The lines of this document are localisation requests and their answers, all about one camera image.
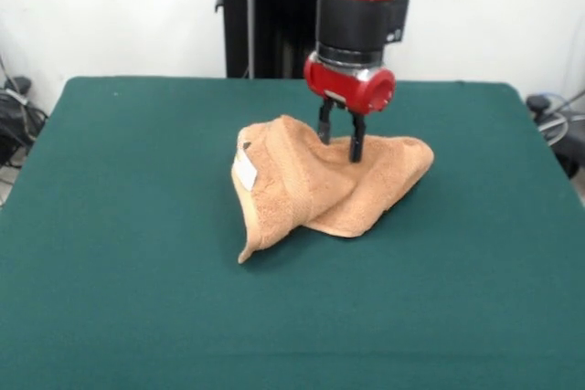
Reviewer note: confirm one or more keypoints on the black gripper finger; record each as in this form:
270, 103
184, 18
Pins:
325, 125
357, 143

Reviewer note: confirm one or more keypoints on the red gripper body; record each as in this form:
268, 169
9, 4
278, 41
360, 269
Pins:
347, 88

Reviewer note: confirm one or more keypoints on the peach terry towel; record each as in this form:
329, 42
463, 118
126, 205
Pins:
297, 189

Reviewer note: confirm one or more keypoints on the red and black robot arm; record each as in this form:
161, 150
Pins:
361, 6

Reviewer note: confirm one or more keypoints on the dark green table cloth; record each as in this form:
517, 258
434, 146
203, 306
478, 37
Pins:
137, 225

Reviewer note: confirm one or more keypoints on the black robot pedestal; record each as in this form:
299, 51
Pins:
265, 20

